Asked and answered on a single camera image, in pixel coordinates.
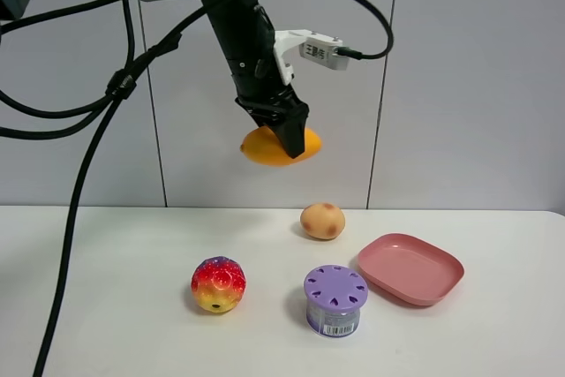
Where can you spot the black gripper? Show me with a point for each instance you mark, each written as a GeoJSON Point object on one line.
{"type": "Point", "coordinates": [261, 93]}

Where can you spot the orange yellow mango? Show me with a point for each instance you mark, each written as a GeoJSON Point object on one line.
{"type": "Point", "coordinates": [263, 147]}

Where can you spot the brown spotted potato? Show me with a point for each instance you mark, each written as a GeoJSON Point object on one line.
{"type": "Point", "coordinates": [323, 221]}

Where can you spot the red yellow strawberry toy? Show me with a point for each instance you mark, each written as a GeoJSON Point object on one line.
{"type": "Point", "coordinates": [218, 284]}

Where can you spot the purple lid air freshener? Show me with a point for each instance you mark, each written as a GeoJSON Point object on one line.
{"type": "Point", "coordinates": [334, 295]}

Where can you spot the pink plastic plate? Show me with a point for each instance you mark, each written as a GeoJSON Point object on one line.
{"type": "Point", "coordinates": [410, 269]}

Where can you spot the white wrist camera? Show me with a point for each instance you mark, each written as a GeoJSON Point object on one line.
{"type": "Point", "coordinates": [314, 47]}

